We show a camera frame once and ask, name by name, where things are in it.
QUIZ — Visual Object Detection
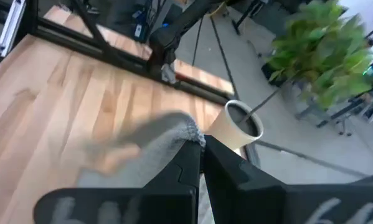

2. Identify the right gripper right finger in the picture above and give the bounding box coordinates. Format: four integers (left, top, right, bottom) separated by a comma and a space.
203, 134, 287, 194

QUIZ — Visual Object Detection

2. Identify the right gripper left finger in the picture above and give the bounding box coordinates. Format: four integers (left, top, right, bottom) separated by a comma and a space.
141, 141, 203, 191

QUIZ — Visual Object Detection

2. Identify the grey microfiber towel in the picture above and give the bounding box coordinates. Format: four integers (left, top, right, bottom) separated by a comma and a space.
76, 111, 207, 190

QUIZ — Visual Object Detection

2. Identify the green plant in white pot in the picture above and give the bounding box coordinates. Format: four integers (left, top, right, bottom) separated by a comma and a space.
204, 0, 373, 152

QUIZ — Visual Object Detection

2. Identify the silver aluminium extrusion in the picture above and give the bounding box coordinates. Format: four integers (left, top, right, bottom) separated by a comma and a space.
0, 0, 27, 57

